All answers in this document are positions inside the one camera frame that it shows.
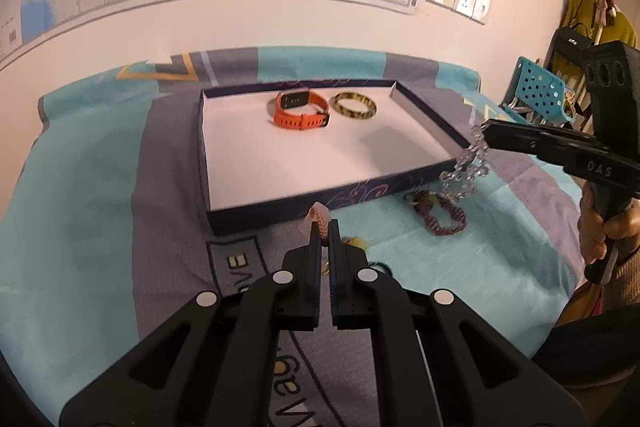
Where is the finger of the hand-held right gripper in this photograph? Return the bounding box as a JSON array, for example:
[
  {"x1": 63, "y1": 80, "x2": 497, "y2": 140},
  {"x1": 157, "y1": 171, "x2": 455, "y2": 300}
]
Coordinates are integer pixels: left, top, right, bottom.
[{"x1": 483, "y1": 118, "x2": 609, "y2": 158}]

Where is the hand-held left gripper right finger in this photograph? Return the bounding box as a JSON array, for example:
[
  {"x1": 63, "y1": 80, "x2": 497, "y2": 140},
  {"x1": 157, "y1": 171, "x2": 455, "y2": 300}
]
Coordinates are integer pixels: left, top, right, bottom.
[{"x1": 327, "y1": 219, "x2": 586, "y2": 427}]

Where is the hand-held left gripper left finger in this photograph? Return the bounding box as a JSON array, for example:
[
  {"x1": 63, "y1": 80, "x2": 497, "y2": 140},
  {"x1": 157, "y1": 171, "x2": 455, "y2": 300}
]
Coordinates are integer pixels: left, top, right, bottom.
[{"x1": 59, "y1": 219, "x2": 323, "y2": 427}]

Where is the black green flower hair tie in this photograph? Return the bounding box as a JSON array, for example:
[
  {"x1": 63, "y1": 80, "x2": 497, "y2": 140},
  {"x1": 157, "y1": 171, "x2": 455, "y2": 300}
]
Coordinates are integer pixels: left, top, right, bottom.
[{"x1": 349, "y1": 236, "x2": 397, "y2": 279}]

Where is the pink flower hair tie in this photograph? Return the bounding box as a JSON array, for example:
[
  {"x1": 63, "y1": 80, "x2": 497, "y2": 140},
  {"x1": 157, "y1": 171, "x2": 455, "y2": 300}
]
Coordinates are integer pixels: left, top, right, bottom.
[{"x1": 306, "y1": 202, "x2": 331, "y2": 239}]

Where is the clear crystal bead bracelet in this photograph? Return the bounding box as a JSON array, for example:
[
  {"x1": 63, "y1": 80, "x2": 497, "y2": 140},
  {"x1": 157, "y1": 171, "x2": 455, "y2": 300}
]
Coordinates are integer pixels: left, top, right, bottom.
[{"x1": 440, "y1": 123, "x2": 491, "y2": 202}]

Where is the shallow dark blue box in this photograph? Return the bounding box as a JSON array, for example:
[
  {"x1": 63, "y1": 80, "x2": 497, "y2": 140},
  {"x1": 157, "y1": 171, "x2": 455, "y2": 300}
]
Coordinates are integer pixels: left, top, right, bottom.
[{"x1": 197, "y1": 79, "x2": 488, "y2": 236}]

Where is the purple beaded bracelet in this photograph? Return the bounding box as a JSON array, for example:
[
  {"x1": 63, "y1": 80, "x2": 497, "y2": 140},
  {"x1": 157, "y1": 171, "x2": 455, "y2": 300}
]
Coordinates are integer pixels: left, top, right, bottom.
[{"x1": 404, "y1": 189, "x2": 468, "y2": 238}]

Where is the person's right forearm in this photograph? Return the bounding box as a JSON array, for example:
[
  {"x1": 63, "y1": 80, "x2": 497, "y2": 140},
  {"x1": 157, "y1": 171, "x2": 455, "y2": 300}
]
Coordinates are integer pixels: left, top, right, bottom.
[{"x1": 600, "y1": 247, "x2": 640, "y2": 309}]

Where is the person's right hand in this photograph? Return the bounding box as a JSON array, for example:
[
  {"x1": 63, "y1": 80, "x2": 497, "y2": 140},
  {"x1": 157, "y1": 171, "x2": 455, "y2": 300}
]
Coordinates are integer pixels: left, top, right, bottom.
[{"x1": 579, "y1": 193, "x2": 640, "y2": 263}]

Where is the blue perforated plastic chair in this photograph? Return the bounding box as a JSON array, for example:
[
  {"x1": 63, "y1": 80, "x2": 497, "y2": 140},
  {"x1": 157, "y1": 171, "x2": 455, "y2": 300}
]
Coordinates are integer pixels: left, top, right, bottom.
[{"x1": 501, "y1": 56, "x2": 576, "y2": 128}]

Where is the black handbag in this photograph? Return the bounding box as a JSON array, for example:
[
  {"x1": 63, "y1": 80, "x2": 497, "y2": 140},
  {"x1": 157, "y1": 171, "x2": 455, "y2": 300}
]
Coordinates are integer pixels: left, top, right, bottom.
[{"x1": 546, "y1": 27, "x2": 598, "y2": 80}]

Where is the white coat rack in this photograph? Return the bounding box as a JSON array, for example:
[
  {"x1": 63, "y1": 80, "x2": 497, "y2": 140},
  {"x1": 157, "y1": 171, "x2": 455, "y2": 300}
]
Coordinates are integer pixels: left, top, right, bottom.
[{"x1": 589, "y1": 0, "x2": 618, "y2": 50}]

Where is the yellow coat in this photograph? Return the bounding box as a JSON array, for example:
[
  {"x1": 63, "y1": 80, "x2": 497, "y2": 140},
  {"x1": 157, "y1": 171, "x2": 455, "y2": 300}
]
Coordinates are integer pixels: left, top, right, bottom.
[{"x1": 562, "y1": 0, "x2": 640, "y2": 75}]

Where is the orange smart watch band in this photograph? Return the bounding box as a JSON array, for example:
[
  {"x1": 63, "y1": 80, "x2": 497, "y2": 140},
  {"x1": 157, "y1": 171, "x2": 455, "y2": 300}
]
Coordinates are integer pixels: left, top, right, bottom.
[{"x1": 273, "y1": 91, "x2": 332, "y2": 131}]

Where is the yellow black striped bangle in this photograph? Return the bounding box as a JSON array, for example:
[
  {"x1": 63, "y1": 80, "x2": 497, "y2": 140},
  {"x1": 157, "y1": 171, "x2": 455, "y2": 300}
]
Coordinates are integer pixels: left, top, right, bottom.
[{"x1": 332, "y1": 92, "x2": 377, "y2": 119}]

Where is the person's dark clothing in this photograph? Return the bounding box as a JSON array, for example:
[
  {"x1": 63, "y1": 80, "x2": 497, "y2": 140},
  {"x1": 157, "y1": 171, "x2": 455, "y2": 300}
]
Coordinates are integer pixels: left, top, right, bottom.
[{"x1": 530, "y1": 302, "x2": 640, "y2": 390}]

